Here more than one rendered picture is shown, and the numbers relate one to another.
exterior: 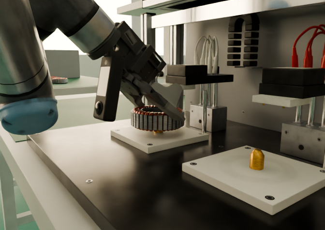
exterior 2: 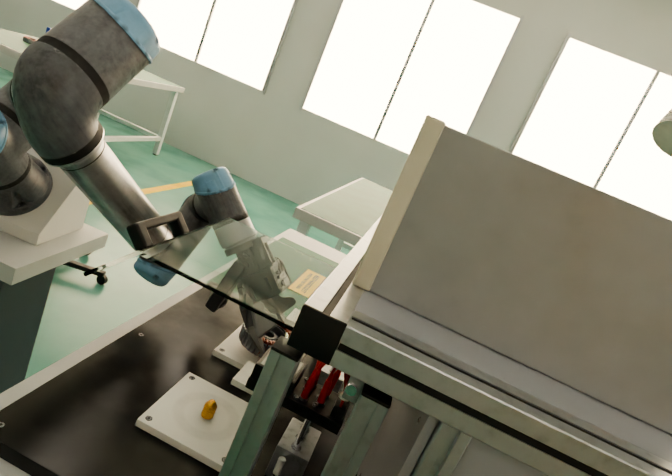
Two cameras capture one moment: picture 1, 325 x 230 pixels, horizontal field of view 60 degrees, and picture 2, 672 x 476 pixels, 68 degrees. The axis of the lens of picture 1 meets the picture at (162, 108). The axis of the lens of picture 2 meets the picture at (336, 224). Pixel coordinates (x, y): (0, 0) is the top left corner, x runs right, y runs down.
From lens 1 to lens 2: 0.75 m
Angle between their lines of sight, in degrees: 43
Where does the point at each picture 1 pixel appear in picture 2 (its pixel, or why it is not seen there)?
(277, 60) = not seen: hidden behind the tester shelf
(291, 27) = not seen: hidden behind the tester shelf
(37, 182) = (144, 316)
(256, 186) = (165, 412)
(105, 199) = (118, 347)
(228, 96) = not seen: hidden behind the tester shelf
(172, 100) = (260, 328)
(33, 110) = (143, 270)
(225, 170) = (188, 396)
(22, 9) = (127, 218)
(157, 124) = (247, 341)
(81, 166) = (162, 326)
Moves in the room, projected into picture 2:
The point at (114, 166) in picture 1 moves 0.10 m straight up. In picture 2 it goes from (172, 341) to (189, 295)
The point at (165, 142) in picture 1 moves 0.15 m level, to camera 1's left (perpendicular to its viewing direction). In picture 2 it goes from (233, 358) to (200, 314)
